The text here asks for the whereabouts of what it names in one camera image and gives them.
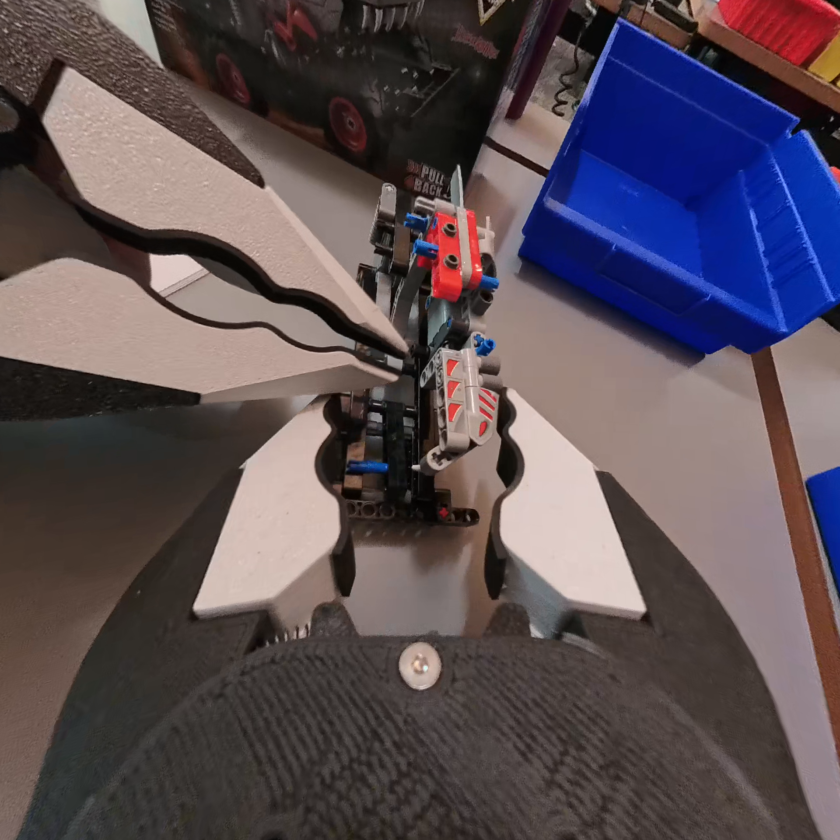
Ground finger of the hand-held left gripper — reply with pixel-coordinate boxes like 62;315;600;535
0;258;403;398
39;64;413;361

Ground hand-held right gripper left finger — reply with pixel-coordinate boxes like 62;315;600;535
192;397;357;622

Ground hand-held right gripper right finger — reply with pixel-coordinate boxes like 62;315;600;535
484;387;648;639

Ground grey red toy truck model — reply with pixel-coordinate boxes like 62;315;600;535
340;164;508;527

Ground red toy beam assembly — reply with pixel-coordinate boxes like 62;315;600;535
403;206;501;304

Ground white instruction booklet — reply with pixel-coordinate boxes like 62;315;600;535
150;254;211;297

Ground black toy set box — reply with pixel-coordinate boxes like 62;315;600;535
144;0;534;199

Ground small blue storage bin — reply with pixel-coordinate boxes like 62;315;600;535
805;467;840;580

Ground large blue storage bin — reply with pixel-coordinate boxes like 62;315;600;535
518;17;840;356

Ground red bin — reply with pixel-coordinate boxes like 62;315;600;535
717;0;840;68

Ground black coiled cable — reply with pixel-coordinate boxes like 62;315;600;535
550;36;596;117

